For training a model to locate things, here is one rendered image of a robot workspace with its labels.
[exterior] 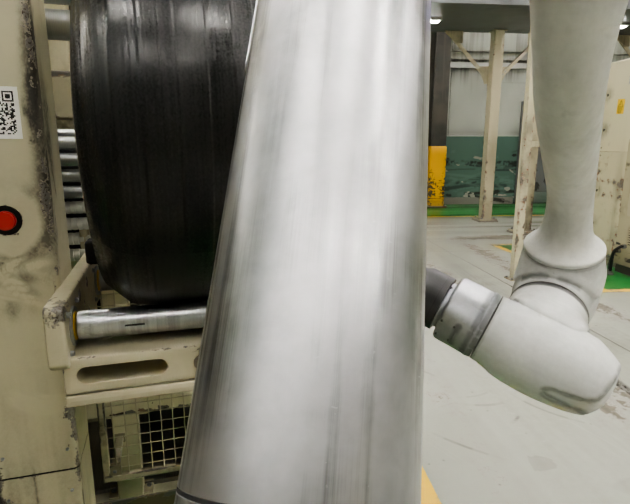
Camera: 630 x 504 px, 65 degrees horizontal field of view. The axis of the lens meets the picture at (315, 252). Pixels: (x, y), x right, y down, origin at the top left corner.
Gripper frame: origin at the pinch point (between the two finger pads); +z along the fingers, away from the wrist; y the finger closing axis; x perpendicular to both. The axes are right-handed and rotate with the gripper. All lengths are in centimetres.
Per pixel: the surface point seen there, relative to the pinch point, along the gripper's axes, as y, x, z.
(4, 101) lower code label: -8, -15, 47
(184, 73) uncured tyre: -20.4, -7.8, 18.0
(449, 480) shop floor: 124, 57, -42
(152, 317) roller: 16.4, -16.4, 17.7
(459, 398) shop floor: 150, 114, -34
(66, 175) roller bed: 23, 5, 68
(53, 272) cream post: 14.7, -20.7, 35.0
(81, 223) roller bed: 32, 2, 62
